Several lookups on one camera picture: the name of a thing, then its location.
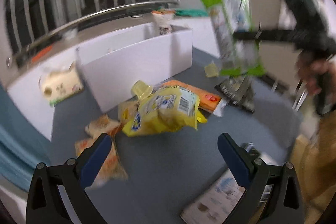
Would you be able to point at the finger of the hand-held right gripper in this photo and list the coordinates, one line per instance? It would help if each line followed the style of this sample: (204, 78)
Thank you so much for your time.
(273, 35)

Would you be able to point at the white cardboard box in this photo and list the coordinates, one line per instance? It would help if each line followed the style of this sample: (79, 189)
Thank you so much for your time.
(131, 61)

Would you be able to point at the beige cabinet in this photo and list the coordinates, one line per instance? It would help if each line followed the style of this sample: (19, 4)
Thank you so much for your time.
(267, 8)

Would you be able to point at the white printed packet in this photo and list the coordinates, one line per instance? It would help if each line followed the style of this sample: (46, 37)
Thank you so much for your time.
(218, 195)

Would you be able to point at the small pale green packet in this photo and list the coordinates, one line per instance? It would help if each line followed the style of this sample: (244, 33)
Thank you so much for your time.
(211, 69)

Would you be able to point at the orange-topped white snack packet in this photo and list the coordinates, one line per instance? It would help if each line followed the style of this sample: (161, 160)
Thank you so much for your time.
(163, 22)

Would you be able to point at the yellow jelly cup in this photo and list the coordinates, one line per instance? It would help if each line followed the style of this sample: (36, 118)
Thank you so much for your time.
(141, 88)

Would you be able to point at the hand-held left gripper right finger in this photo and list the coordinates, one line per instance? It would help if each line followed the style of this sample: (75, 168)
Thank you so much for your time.
(236, 161)

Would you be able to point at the black snack packet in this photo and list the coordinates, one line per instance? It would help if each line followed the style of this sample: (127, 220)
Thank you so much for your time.
(236, 92)

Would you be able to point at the green white snack packet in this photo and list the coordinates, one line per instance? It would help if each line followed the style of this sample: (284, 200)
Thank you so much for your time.
(231, 29)

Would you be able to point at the yellow snack bag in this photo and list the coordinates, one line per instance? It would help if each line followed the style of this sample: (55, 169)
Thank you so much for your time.
(162, 111)

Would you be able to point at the metal chair frame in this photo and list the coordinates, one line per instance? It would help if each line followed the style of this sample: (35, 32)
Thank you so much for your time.
(299, 98)

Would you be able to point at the clear tape roll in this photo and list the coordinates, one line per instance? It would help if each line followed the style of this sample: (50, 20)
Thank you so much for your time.
(70, 33)

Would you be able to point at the person's tan clothing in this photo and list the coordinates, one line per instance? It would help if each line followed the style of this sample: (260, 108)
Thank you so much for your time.
(320, 161)

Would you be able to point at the blue curtain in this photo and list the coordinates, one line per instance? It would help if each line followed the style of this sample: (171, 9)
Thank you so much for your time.
(18, 145)

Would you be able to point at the tan pastry packet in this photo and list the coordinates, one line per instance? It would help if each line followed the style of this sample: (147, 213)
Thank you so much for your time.
(115, 166)
(127, 109)
(102, 124)

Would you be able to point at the orange pen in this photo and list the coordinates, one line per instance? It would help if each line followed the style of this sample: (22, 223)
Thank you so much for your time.
(42, 54)

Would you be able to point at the cream packet with green edge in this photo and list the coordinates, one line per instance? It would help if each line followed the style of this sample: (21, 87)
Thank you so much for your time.
(61, 85)

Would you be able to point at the person's right hand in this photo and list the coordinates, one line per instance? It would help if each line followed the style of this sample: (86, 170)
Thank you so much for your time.
(312, 74)

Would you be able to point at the green wipes pack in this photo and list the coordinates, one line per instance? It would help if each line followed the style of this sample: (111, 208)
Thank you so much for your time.
(193, 13)

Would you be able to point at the orange snack packet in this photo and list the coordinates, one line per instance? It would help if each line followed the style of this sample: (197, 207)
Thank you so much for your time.
(206, 99)

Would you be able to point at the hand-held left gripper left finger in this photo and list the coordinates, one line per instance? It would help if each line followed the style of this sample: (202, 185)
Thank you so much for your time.
(95, 161)

